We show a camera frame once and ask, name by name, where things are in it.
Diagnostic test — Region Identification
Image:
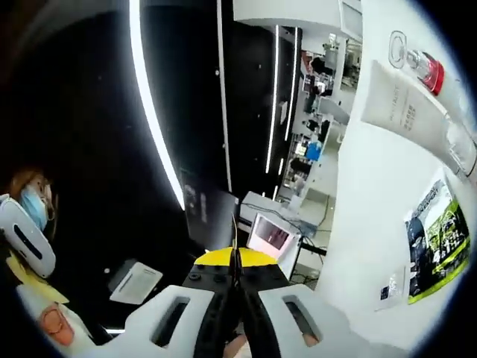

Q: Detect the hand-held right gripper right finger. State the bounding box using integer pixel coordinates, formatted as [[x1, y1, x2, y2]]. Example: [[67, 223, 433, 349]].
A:
[[238, 247, 361, 358]]

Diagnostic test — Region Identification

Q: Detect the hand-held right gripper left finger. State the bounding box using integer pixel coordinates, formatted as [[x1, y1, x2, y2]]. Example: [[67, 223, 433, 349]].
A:
[[124, 247, 239, 358]]

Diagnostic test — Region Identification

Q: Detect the silver skincare sachet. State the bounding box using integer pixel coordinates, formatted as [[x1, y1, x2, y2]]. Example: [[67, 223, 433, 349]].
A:
[[373, 265, 407, 312]]

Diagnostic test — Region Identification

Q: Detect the black green skincare mask packet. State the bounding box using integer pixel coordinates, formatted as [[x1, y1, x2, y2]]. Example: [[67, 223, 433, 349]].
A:
[[403, 178, 472, 306]]

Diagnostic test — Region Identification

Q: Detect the white skincare tube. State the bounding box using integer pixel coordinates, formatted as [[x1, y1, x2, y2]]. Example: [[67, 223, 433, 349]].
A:
[[359, 59, 465, 166]]

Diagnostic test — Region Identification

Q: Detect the small white skincare bottle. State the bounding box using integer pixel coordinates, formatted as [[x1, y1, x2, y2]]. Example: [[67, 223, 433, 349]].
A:
[[444, 111, 477, 177]]

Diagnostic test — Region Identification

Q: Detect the red-collared white skincare bottle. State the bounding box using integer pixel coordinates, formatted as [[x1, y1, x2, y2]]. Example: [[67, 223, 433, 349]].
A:
[[387, 30, 477, 124]]

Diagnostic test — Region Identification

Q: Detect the person's right hand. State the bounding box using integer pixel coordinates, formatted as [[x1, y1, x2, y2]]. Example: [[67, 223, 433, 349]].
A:
[[225, 330, 249, 350]]

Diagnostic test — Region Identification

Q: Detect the computer monitor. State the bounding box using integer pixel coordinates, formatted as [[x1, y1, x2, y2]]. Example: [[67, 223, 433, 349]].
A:
[[247, 211, 302, 270]]

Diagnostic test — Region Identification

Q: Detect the ceiling air conditioner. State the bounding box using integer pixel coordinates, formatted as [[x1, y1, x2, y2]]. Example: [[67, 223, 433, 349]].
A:
[[107, 259, 164, 305]]

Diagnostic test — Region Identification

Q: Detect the large dark screen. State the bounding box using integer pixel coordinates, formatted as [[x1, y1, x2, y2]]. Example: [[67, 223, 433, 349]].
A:
[[181, 167, 240, 258]]

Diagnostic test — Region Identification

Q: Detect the blue box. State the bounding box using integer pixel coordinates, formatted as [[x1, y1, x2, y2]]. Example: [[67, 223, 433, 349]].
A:
[[303, 140, 323, 162]]

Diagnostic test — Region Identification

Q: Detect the person's own head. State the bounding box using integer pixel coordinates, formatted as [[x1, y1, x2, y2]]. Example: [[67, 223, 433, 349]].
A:
[[9, 166, 60, 240]]

